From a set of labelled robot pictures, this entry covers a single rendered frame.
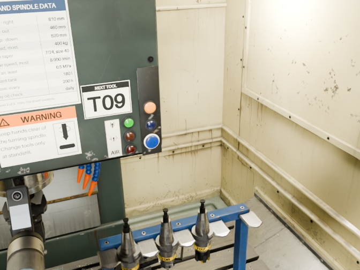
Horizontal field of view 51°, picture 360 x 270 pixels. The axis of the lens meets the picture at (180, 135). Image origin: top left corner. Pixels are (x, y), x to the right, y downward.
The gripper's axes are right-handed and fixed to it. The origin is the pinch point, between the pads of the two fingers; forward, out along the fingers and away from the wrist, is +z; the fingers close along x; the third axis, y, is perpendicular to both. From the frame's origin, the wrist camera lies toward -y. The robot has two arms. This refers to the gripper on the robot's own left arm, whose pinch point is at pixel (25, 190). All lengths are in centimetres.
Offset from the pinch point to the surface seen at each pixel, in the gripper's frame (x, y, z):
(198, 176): 84, 65, 81
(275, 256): 88, 60, 6
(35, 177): 3.9, -8.0, -7.7
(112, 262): 18.9, 16.8, -16.4
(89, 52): 19.0, -40.2, -19.0
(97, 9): 21, -48, -18
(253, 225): 61, 17, -16
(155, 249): 30.9, 16.8, -15.9
